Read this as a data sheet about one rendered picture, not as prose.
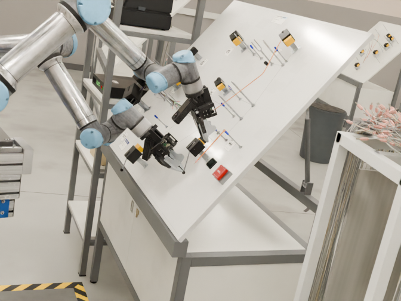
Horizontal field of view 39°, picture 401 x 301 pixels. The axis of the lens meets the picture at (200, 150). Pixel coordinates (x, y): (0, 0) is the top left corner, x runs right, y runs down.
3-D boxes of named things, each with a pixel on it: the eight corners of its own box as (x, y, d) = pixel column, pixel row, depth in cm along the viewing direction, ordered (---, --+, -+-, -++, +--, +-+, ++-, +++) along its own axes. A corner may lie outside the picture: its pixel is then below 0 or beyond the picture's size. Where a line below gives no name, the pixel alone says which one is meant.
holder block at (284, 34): (295, 37, 239) (283, 22, 235) (302, 48, 230) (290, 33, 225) (286, 45, 240) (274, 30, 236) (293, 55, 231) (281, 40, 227)
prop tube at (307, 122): (305, 190, 237) (305, 120, 225) (302, 187, 239) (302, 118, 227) (312, 188, 238) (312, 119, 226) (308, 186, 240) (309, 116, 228)
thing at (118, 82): (104, 98, 310) (105, 86, 308) (91, 83, 340) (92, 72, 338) (161, 103, 323) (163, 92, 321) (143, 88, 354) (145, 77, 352)
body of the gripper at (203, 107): (218, 116, 216) (209, 88, 211) (197, 125, 215) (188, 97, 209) (210, 110, 223) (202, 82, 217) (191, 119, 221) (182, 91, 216)
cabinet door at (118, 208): (125, 270, 269) (136, 193, 258) (99, 220, 317) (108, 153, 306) (128, 270, 270) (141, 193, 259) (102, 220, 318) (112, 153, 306)
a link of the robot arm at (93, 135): (33, 21, 200) (105, 141, 202) (50, 21, 210) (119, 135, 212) (11, 39, 205) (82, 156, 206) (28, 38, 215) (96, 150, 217)
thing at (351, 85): (342, 146, 762) (375, 21, 716) (309, 122, 872) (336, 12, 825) (390, 151, 780) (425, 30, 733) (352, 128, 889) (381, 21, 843)
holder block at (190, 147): (191, 153, 225) (185, 147, 223) (201, 143, 225) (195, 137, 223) (195, 157, 221) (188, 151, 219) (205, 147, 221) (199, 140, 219)
